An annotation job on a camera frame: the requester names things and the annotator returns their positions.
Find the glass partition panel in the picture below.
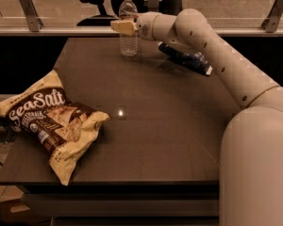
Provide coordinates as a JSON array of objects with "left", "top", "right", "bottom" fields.
[{"left": 0, "top": 0, "right": 275, "bottom": 28}]

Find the sea salt chips bag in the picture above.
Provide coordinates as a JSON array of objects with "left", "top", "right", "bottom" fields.
[{"left": 0, "top": 71, "right": 109, "bottom": 186}]

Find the table drawer front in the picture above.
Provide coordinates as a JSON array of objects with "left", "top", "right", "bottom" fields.
[{"left": 22, "top": 194, "right": 219, "bottom": 218}]

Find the left metal bracket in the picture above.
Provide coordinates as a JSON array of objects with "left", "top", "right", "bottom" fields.
[{"left": 19, "top": 0, "right": 43, "bottom": 32}]

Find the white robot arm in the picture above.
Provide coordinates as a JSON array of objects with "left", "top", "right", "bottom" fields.
[{"left": 111, "top": 8, "right": 283, "bottom": 226}]

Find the clear plastic water bottle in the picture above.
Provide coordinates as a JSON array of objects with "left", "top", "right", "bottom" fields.
[{"left": 119, "top": 0, "right": 138, "bottom": 57}]

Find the right metal bracket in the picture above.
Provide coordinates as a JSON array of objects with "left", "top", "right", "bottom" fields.
[{"left": 261, "top": 0, "right": 283, "bottom": 33}]

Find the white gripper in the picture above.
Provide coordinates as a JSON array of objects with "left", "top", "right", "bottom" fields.
[{"left": 110, "top": 12, "right": 161, "bottom": 40}]

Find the cardboard box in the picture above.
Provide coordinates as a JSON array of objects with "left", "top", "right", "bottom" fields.
[{"left": 0, "top": 179, "right": 51, "bottom": 226}]

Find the blue chips bag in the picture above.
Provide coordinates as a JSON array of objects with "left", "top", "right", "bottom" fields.
[{"left": 158, "top": 41, "right": 212, "bottom": 76}]

